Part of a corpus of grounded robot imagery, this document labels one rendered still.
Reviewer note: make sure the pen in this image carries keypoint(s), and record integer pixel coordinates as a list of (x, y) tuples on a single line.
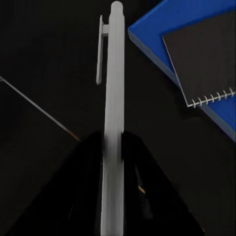
[(113, 160)]

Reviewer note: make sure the desk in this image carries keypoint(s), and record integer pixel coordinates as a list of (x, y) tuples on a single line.
[(48, 68)]

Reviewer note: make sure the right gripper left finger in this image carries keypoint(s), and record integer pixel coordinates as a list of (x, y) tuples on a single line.
[(66, 206)]

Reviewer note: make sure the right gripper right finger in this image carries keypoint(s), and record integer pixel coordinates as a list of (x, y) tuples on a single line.
[(171, 215)]

